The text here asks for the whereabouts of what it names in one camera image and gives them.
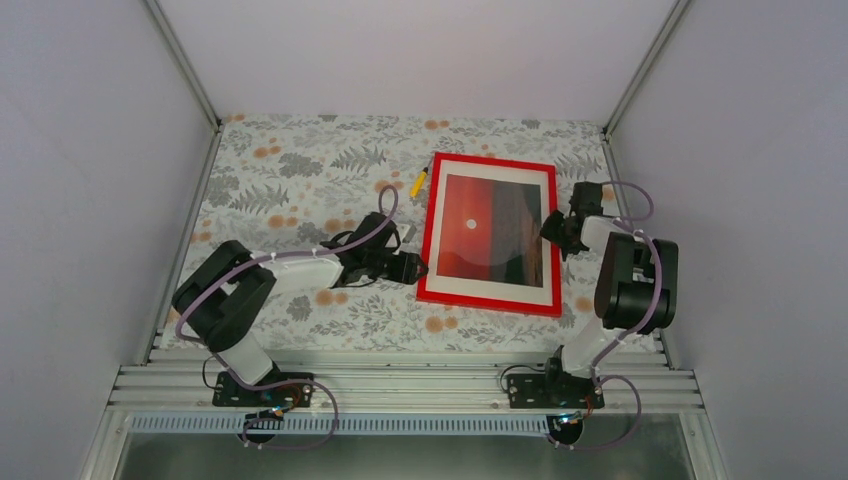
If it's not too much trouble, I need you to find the aluminium corner post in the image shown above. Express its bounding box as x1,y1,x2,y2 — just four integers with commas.
602,0,692,142
141,0,221,132

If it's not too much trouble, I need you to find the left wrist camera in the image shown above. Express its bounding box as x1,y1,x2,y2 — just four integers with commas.
396,223,417,246

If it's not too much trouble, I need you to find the aluminium extrusion rail base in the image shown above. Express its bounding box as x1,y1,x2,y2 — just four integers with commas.
107,349,705,414

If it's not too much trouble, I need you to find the right aluminium corner post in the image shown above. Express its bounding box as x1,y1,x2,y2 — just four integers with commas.
602,0,692,142

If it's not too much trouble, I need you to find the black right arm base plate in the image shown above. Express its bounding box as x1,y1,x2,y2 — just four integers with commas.
506,373,605,410

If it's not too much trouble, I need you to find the yellow handled screwdriver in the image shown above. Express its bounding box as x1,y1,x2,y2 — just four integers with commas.
409,167,429,198

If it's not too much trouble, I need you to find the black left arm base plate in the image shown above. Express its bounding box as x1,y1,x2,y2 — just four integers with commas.
211,371,315,410

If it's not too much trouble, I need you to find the red wooden picture frame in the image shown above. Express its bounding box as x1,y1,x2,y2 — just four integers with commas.
416,152,563,317

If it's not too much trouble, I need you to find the left aluminium corner post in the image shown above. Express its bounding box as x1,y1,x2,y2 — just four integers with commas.
141,0,221,132

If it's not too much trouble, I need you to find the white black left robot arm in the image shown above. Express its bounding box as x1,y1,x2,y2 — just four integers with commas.
172,212,428,405

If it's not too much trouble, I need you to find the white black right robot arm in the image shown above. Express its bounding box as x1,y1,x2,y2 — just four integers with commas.
540,181,679,407

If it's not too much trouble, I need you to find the grey slotted cable duct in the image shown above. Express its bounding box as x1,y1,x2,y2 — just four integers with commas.
128,412,553,437

